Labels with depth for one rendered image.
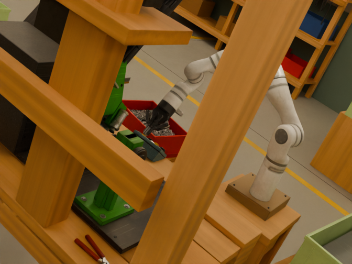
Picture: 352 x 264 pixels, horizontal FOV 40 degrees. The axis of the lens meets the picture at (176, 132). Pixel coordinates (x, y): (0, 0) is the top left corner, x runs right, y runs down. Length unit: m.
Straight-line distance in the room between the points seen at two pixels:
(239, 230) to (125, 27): 0.94
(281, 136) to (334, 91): 5.35
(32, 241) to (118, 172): 0.49
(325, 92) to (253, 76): 6.35
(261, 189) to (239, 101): 1.05
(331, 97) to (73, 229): 6.05
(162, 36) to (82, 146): 0.33
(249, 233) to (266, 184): 0.28
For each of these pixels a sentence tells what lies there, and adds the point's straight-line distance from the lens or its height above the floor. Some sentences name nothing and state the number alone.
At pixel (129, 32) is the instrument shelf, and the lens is 1.08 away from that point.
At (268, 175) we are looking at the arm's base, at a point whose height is 1.01.
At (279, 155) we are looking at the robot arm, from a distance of 1.93.
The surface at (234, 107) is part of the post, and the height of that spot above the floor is 1.51.
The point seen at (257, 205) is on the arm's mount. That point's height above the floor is 0.89.
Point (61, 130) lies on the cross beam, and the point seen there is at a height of 1.22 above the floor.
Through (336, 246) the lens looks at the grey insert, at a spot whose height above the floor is 0.85.
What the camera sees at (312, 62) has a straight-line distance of 6.71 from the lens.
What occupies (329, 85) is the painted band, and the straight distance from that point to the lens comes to 7.27.
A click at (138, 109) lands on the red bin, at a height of 0.87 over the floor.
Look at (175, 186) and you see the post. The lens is 1.10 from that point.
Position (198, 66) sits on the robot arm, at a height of 1.25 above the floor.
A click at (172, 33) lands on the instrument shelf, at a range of 1.20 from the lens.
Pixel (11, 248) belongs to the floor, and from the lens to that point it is 2.69.
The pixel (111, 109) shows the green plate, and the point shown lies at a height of 1.09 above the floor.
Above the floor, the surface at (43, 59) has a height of 1.24.
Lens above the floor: 1.83
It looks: 25 degrees down
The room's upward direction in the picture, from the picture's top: 23 degrees clockwise
